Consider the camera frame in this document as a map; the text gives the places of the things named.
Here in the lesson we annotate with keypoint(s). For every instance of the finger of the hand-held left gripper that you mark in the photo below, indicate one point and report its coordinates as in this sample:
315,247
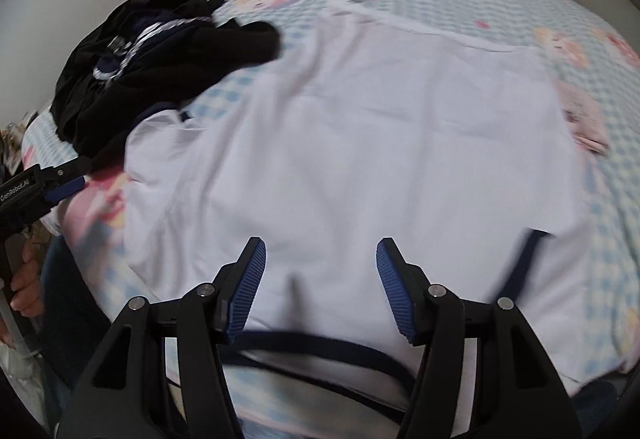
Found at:
62,169
65,189

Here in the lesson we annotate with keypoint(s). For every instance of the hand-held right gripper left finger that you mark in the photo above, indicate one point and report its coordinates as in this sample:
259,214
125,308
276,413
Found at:
245,289

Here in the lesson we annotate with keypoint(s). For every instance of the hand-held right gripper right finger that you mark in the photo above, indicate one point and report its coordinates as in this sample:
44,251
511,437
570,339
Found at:
395,289

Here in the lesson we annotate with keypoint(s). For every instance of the black garment pile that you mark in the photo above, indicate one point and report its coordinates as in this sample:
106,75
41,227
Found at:
165,69

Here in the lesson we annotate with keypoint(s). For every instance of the white shirt with navy trim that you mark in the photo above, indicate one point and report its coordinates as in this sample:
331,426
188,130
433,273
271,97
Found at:
350,144

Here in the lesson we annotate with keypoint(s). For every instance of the person's left hand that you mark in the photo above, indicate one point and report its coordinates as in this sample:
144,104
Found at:
27,289

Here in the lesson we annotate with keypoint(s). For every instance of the person's left leg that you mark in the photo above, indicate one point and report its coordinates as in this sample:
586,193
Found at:
70,309

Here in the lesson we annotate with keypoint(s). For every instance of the pink printed pajama garment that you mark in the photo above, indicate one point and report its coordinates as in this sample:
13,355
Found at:
585,119

